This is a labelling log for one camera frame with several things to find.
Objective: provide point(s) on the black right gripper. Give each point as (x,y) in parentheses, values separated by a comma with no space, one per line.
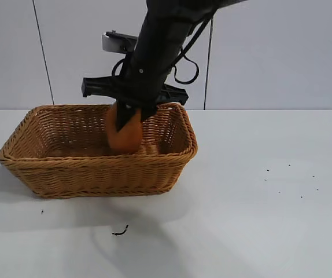
(143,87)

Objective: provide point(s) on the orange knobbed citrus fruit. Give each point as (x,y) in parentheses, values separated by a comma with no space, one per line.
(127,140)

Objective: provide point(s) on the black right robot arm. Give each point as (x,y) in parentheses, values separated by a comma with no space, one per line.
(166,29)

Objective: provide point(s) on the brown woven wicker basket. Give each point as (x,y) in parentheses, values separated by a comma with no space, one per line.
(90,176)

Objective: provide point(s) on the small black curved scrap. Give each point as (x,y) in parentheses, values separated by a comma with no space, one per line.
(122,232)

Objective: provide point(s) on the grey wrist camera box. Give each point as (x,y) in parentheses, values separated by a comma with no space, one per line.
(115,43)

